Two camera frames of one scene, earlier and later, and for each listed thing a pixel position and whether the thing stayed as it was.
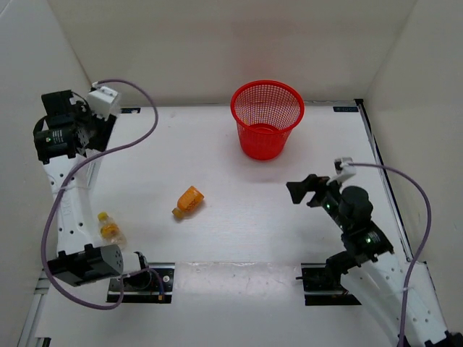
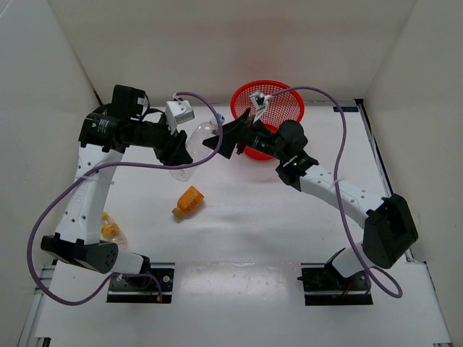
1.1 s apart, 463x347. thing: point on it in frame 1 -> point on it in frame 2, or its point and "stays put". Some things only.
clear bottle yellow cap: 110,232 stays put
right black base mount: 317,290 stays put
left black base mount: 153,285 stays put
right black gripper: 312,183 -> 234,133
